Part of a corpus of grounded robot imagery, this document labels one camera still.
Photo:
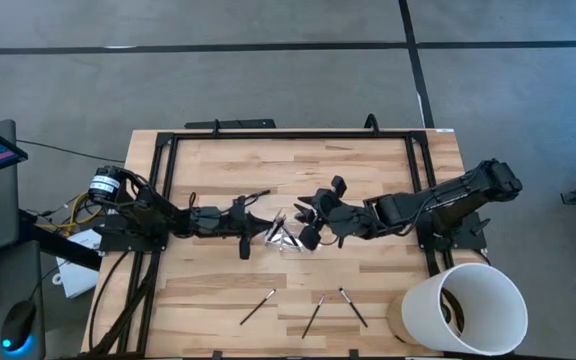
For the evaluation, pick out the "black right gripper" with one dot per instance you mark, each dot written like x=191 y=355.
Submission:
x=340 y=217

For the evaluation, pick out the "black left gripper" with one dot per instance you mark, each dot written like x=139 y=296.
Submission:
x=218 y=222

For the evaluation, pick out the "black brush long silver ferrule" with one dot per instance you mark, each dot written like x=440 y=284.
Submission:
x=260 y=193

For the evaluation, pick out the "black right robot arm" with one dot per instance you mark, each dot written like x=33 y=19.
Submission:
x=458 y=195

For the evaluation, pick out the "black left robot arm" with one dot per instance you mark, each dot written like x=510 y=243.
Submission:
x=153 y=215

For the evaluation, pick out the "clear plastic pouch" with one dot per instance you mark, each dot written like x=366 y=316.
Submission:
x=274 y=244

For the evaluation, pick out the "black hook clamp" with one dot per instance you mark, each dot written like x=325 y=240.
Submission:
x=366 y=125

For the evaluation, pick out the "small black edge clamp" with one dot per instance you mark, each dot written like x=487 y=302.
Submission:
x=354 y=354
x=217 y=355

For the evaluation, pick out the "small white label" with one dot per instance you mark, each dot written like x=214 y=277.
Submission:
x=445 y=130

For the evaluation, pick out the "large white round bin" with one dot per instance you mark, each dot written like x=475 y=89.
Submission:
x=428 y=315

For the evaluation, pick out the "white paper booklet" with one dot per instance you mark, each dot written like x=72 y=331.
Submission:
x=75 y=280

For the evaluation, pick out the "black desk support beam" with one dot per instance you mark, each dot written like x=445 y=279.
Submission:
x=58 y=245

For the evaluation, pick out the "black computer mouse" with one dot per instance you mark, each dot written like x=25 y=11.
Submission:
x=18 y=325

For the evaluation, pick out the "black metal table frame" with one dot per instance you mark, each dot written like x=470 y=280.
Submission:
x=293 y=135

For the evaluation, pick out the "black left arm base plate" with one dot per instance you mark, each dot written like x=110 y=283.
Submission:
x=118 y=242

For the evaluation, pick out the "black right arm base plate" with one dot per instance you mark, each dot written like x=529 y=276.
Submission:
x=473 y=240

